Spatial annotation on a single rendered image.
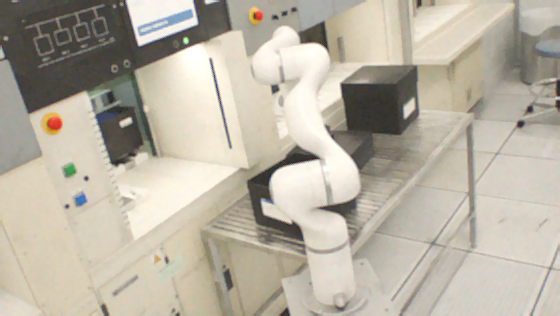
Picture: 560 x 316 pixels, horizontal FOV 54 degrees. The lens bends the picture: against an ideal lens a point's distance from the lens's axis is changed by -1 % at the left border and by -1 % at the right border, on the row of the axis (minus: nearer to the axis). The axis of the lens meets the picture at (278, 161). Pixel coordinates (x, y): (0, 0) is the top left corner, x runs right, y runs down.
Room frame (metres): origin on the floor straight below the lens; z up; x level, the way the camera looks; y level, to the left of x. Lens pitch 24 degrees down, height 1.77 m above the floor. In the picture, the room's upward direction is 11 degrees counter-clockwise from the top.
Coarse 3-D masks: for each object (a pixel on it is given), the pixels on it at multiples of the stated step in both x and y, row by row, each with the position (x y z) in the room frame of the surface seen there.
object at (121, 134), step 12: (96, 96) 2.29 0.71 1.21; (96, 108) 2.32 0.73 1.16; (108, 108) 2.36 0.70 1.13; (120, 108) 2.41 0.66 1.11; (132, 108) 2.35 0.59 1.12; (108, 120) 2.24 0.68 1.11; (120, 120) 2.29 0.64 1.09; (132, 120) 2.33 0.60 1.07; (108, 132) 2.23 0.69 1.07; (120, 132) 2.27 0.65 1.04; (132, 132) 2.32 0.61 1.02; (108, 144) 2.21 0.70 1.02; (120, 144) 2.26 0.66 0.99; (132, 144) 2.30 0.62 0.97; (108, 156) 2.20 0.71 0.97; (120, 156) 2.24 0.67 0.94; (132, 156) 2.33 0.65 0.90
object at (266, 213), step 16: (288, 160) 1.92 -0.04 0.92; (304, 160) 1.93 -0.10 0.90; (256, 176) 1.81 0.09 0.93; (256, 192) 1.74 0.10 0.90; (256, 208) 1.75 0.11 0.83; (272, 208) 1.69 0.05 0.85; (320, 208) 1.62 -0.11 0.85; (336, 208) 1.68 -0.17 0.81; (352, 208) 1.73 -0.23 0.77; (272, 224) 1.70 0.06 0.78; (288, 224) 1.64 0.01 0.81
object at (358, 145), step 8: (336, 136) 2.20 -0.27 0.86; (344, 136) 2.19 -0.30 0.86; (352, 136) 2.17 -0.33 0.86; (360, 136) 2.15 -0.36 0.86; (368, 136) 2.15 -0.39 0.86; (344, 144) 2.10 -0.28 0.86; (352, 144) 2.09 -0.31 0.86; (360, 144) 2.07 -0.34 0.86; (368, 144) 2.14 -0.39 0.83; (288, 152) 2.13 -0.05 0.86; (304, 152) 2.10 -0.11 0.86; (352, 152) 2.01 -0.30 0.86; (360, 152) 2.06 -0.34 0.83; (368, 152) 2.13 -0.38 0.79; (352, 160) 1.99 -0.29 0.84; (360, 160) 2.05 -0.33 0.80; (368, 160) 2.11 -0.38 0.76; (360, 168) 2.04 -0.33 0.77
